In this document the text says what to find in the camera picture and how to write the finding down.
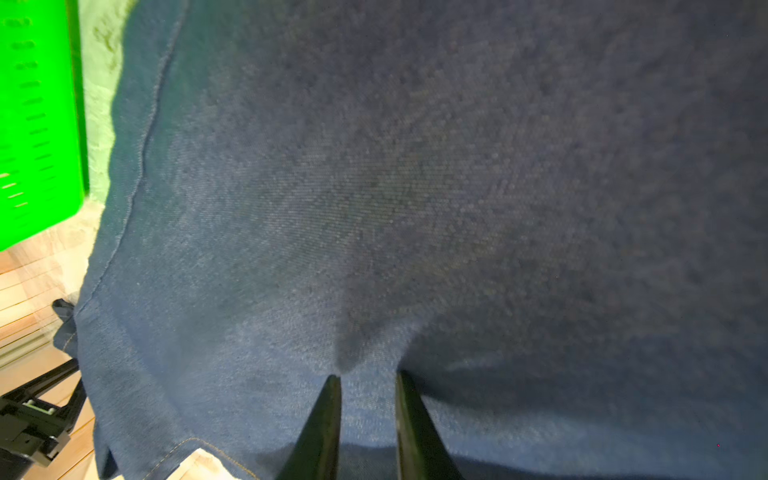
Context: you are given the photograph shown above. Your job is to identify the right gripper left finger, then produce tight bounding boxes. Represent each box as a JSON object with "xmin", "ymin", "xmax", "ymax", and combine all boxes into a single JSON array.
[{"xmin": 277, "ymin": 375, "xmax": 342, "ymax": 480}]

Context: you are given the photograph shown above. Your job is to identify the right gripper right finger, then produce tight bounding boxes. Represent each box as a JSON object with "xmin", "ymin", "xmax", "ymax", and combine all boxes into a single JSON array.
[{"xmin": 395, "ymin": 371, "xmax": 463, "ymax": 480}]

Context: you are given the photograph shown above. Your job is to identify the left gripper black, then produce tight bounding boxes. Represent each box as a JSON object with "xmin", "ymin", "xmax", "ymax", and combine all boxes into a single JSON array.
[{"xmin": 1, "ymin": 359, "xmax": 87, "ymax": 479}]

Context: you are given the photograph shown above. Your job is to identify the dark blue denim trousers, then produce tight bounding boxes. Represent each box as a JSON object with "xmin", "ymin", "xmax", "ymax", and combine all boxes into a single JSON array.
[{"xmin": 55, "ymin": 1, "xmax": 767, "ymax": 479}]

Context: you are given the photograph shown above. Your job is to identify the green plastic basket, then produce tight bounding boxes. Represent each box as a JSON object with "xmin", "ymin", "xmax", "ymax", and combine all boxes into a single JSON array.
[{"xmin": 1, "ymin": 0, "xmax": 89, "ymax": 250}]

